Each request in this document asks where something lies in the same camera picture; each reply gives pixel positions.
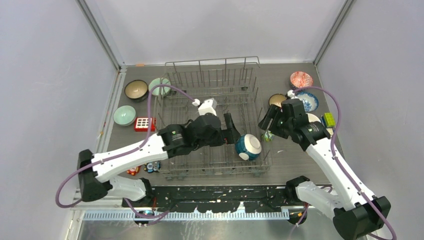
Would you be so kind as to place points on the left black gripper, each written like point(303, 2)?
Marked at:
point(229, 135)

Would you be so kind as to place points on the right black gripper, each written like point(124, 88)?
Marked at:
point(274, 112)

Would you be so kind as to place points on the teal white bowl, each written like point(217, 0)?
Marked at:
point(248, 147)

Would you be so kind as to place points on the brown striped bowl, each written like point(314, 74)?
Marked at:
point(276, 100)

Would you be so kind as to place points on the plain beige bowl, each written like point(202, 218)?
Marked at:
point(313, 118)

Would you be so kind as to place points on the blue floral white bowl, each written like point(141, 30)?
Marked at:
point(309, 100)

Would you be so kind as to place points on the grey wire dish rack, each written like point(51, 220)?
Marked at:
point(232, 82)

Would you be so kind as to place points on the red blue zigzag bowl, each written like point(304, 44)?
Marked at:
point(300, 79)

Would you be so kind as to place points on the celadon green bowl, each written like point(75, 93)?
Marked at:
point(124, 115)
point(161, 90)

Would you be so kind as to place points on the dark teal bowl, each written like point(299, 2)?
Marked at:
point(136, 90)

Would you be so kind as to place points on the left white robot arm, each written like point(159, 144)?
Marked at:
point(99, 173)

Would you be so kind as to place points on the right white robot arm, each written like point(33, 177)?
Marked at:
point(355, 210)

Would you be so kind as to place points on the green owl puzzle piece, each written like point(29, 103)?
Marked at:
point(267, 136)

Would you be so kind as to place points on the toy block car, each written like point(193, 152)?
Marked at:
point(329, 122)

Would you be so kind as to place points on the blue owl puzzle piece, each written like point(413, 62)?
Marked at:
point(152, 167)

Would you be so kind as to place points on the red window toy block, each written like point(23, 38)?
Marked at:
point(141, 124)

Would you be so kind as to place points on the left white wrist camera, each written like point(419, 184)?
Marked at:
point(206, 107)

